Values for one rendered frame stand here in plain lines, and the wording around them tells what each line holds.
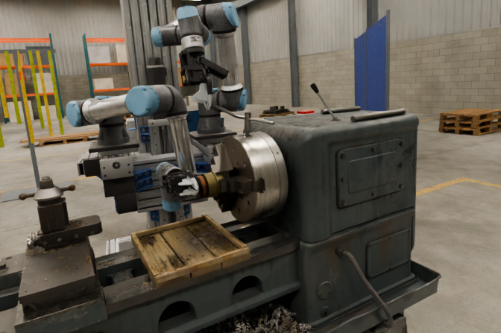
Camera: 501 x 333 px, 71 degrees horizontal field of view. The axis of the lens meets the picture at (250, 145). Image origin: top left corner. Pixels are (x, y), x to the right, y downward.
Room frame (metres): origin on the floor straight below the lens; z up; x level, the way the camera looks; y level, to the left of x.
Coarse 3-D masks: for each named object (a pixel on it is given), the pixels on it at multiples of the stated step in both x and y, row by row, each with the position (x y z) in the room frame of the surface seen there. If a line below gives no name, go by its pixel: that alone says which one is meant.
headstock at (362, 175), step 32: (256, 128) 1.40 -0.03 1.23; (288, 128) 1.24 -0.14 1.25; (320, 128) 1.15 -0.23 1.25; (352, 128) 1.20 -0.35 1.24; (384, 128) 1.27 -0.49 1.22; (416, 128) 1.39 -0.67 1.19; (288, 160) 1.19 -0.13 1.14; (320, 160) 1.13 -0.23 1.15; (352, 160) 1.21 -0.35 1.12; (384, 160) 1.28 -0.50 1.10; (416, 160) 1.39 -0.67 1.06; (288, 192) 1.20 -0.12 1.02; (320, 192) 1.12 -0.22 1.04; (352, 192) 1.20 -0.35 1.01; (384, 192) 1.29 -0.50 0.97; (288, 224) 1.21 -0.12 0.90; (320, 224) 1.12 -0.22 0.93; (352, 224) 1.22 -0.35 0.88
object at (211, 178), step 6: (204, 174) 1.16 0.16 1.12; (210, 174) 1.16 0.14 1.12; (216, 174) 1.18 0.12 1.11; (198, 180) 1.13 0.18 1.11; (204, 180) 1.14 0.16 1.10; (210, 180) 1.14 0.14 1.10; (216, 180) 1.14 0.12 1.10; (204, 186) 1.12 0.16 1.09; (210, 186) 1.13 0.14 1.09; (216, 186) 1.14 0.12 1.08; (198, 192) 1.17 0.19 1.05; (204, 192) 1.12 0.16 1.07; (210, 192) 1.13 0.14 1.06; (216, 192) 1.14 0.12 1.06
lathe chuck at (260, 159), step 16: (240, 144) 1.16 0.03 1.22; (256, 144) 1.17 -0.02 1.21; (240, 160) 1.17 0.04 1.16; (256, 160) 1.11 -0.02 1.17; (272, 160) 1.14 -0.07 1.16; (224, 176) 1.29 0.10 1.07; (256, 176) 1.09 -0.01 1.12; (272, 176) 1.11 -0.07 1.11; (256, 192) 1.08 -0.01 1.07; (272, 192) 1.11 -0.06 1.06; (240, 208) 1.19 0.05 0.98; (256, 208) 1.09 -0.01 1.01; (272, 208) 1.14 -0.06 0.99
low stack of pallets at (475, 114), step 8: (448, 112) 7.87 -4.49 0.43; (456, 112) 7.72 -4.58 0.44; (464, 112) 7.63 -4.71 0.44; (472, 112) 7.55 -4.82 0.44; (480, 112) 7.47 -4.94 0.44; (488, 112) 7.43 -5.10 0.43; (440, 120) 7.86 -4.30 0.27; (448, 120) 7.70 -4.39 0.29; (456, 120) 7.51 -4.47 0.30; (464, 120) 7.51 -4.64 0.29; (472, 120) 7.28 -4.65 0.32; (480, 120) 7.22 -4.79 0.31; (488, 120) 7.39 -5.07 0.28; (440, 128) 7.84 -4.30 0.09; (448, 128) 7.66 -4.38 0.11; (456, 128) 7.52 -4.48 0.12; (464, 128) 7.40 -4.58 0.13; (472, 128) 7.34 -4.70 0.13; (480, 128) 7.26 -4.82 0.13; (488, 128) 7.49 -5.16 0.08; (496, 128) 7.76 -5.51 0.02
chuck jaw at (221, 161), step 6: (222, 144) 1.26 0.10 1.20; (216, 150) 1.24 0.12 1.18; (222, 150) 1.25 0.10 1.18; (216, 156) 1.22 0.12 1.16; (222, 156) 1.23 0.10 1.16; (228, 156) 1.24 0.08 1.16; (216, 162) 1.21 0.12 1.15; (222, 162) 1.22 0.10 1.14; (228, 162) 1.23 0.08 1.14; (210, 168) 1.20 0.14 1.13; (216, 168) 1.20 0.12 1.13; (222, 168) 1.20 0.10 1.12; (228, 168) 1.21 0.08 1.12; (234, 168) 1.23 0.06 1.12
